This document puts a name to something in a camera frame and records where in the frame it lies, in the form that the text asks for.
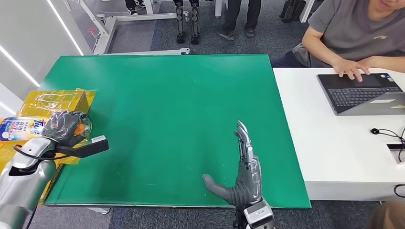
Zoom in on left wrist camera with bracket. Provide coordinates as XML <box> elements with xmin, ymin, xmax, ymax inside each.
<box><xmin>55</xmin><ymin>135</ymin><xmax>110</xmax><ymax>159</ymax></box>

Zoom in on brown rounded object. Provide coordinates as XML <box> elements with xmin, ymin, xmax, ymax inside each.
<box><xmin>367</xmin><ymin>200</ymin><xmax>405</xmax><ymax>229</ymax></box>

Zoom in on black equipment legs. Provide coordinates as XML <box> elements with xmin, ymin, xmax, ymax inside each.
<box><xmin>279</xmin><ymin>0</ymin><xmax>308</xmax><ymax>24</ymax></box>

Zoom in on person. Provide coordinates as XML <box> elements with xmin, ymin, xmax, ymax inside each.
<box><xmin>124</xmin><ymin>0</ymin><xmax>140</xmax><ymax>16</ymax></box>
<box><xmin>270</xmin><ymin>0</ymin><xmax>405</xmax><ymax>82</ymax></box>
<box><xmin>216</xmin><ymin>0</ymin><xmax>263</xmax><ymax>41</ymax></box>

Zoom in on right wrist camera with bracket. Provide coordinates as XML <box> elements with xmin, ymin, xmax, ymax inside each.
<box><xmin>242</xmin><ymin>200</ymin><xmax>276</xmax><ymax>229</ymax></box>

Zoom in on white gantry frame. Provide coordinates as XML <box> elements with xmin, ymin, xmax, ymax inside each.
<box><xmin>63</xmin><ymin>0</ymin><xmax>191</xmax><ymax>56</ymax></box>

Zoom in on dark grey laptop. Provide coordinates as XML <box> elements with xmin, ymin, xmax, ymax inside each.
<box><xmin>317</xmin><ymin>73</ymin><xmax>405</xmax><ymax>116</ymax></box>

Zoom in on tall yellow taped cardboard box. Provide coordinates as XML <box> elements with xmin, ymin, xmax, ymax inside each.
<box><xmin>16</xmin><ymin>88</ymin><xmax>96</xmax><ymax>118</ymax></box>

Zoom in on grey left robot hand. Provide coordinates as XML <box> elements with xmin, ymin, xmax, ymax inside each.
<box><xmin>42</xmin><ymin>110</ymin><xmax>85</xmax><ymax>148</ymax></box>

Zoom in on person's right hand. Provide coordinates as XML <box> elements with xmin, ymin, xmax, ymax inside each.
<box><xmin>331</xmin><ymin>57</ymin><xmax>371</xmax><ymax>83</ymax></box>

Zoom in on orange detergent bottle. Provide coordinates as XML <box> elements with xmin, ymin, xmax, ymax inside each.
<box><xmin>0</xmin><ymin>110</ymin><xmax>93</xmax><ymax>142</ymax></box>

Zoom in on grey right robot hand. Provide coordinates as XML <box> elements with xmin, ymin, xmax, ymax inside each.
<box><xmin>202</xmin><ymin>120</ymin><xmax>263</xmax><ymax>208</ymax></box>

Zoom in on humanoid robot on gantry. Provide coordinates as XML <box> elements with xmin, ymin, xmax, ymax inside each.
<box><xmin>172</xmin><ymin>0</ymin><xmax>203</xmax><ymax>45</ymax></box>

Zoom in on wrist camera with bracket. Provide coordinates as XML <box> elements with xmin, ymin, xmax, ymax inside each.
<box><xmin>242</xmin><ymin>200</ymin><xmax>276</xmax><ymax>229</ymax></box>
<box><xmin>55</xmin><ymin>135</ymin><xmax>110</xmax><ymax>159</ymax></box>

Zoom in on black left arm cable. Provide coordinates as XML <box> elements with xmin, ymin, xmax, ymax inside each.
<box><xmin>12</xmin><ymin>144</ymin><xmax>75</xmax><ymax>162</ymax></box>

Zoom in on black puck with cable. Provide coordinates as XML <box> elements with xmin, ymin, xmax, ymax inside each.
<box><xmin>371</xmin><ymin>127</ymin><xmax>405</xmax><ymax>163</ymax></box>

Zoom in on flat yellow taped cardboard box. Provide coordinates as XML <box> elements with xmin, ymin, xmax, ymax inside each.
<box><xmin>0</xmin><ymin>139</ymin><xmax>84</xmax><ymax>206</ymax></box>

